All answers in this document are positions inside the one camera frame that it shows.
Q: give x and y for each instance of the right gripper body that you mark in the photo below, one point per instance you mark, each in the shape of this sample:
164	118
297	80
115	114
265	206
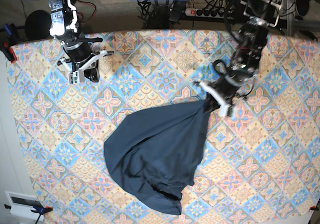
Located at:
81	54

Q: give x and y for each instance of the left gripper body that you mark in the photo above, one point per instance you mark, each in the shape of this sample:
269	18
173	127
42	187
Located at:
225	86

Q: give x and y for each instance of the dark navy t-shirt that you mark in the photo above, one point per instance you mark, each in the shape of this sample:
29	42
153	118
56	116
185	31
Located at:
154	153

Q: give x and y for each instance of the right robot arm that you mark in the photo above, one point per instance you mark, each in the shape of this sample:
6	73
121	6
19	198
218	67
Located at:
66	24

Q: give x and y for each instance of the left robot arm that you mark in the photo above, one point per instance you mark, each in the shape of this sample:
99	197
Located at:
244	63

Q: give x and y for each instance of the black round stool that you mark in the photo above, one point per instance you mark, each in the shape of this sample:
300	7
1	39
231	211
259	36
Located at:
37	25

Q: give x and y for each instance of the blue orange clamp top-left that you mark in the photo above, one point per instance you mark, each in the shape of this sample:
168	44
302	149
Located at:
6	45

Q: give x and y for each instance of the patterned colourful tablecloth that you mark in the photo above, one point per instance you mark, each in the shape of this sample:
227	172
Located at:
262	164

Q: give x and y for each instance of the white power strip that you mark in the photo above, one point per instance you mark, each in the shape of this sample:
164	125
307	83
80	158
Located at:
197	12

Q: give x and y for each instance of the black round object top-right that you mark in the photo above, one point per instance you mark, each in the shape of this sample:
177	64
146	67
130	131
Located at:
302	7

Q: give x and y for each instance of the orange clamp bottom-right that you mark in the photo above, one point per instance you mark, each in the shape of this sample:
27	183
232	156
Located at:
314	208

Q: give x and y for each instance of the blue orange clamp bottom-left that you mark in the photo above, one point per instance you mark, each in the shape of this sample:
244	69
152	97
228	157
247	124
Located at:
40	209

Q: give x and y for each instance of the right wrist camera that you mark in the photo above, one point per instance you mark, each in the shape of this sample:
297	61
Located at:
75	77

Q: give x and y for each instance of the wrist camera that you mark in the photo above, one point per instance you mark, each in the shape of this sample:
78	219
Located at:
226	111
75	77

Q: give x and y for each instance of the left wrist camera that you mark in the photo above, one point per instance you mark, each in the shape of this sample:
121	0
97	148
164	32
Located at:
226	111

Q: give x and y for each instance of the white wall vent panel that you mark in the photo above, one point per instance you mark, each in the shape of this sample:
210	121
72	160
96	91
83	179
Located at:
22	200

